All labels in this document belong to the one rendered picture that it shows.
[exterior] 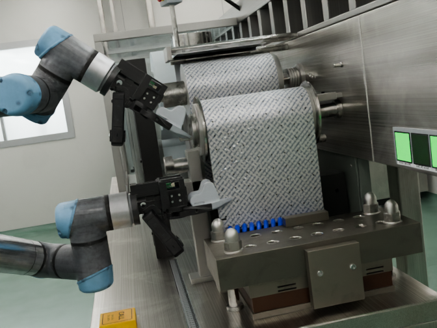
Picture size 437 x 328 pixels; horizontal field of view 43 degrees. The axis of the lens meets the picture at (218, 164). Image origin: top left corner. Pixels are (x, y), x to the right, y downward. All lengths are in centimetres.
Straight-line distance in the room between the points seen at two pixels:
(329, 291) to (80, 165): 586
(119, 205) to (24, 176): 574
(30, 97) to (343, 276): 65
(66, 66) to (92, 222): 32
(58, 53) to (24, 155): 569
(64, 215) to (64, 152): 563
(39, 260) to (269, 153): 53
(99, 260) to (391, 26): 72
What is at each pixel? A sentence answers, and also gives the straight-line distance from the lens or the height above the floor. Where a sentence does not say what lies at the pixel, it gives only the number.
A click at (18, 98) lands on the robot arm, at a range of 106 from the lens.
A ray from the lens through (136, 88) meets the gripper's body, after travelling 120.
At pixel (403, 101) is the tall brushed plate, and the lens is 105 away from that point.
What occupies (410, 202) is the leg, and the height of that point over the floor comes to 98.
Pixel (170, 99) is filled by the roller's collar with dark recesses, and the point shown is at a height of 132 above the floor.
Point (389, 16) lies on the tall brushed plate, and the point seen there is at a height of 142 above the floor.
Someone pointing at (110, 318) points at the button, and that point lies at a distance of 115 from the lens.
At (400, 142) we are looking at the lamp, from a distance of 106.
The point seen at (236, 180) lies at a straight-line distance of 121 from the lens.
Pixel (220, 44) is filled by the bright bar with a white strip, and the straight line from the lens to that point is 150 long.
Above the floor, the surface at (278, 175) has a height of 113.
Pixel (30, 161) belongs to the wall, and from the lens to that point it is 685.
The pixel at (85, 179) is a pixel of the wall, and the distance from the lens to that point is 681.
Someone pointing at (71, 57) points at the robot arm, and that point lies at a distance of 119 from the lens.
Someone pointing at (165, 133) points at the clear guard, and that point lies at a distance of 221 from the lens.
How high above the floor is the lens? 133
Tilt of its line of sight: 7 degrees down
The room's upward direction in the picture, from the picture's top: 8 degrees counter-clockwise
